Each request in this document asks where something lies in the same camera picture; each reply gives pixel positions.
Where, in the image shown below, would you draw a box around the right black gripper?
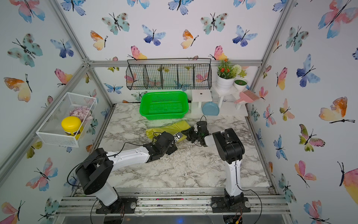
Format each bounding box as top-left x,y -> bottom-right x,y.
181,126 -> 201,143

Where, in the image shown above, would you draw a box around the yellow-green long pants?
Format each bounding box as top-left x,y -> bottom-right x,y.
145,120 -> 191,140

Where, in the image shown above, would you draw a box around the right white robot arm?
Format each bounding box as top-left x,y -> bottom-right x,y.
181,121 -> 245,199

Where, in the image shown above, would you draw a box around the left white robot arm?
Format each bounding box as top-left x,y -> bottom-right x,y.
75,132 -> 183,208

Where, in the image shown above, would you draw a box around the light blue round object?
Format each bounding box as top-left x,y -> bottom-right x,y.
202,102 -> 220,116

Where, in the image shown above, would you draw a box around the green plastic basket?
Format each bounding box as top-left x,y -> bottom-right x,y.
139,91 -> 189,120

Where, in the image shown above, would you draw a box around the white small shelf stool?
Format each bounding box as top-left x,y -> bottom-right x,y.
212,83 -> 248,117

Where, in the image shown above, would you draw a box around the pink dustpan brush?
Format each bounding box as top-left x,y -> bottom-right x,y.
235,90 -> 260,104

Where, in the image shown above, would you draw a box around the potted plant white pot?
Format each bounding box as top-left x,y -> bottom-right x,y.
216,58 -> 247,91

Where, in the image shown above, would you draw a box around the small white green cup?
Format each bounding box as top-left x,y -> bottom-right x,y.
234,79 -> 248,92

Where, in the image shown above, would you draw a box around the pink artificial flowers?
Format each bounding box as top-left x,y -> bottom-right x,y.
70,106 -> 93,122

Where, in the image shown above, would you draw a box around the yellow lidded jar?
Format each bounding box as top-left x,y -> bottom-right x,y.
61,116 -> 84,140

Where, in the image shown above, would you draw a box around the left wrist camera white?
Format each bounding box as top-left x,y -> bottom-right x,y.
174,132 -> 183,142

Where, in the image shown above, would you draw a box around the black wire wall basket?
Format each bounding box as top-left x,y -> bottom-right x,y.
125,58 -> 212,91

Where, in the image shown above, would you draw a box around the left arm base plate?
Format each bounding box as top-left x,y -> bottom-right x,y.
96,197 -> 138,215

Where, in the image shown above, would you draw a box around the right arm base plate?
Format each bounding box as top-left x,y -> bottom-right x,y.
211,196 -> 251,213

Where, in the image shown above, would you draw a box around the white mesh wall basket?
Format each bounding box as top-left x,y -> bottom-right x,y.
36,92 -> 98,147

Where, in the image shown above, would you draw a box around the aluminium front rail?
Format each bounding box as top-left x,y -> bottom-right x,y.
56,194 -> 291,217

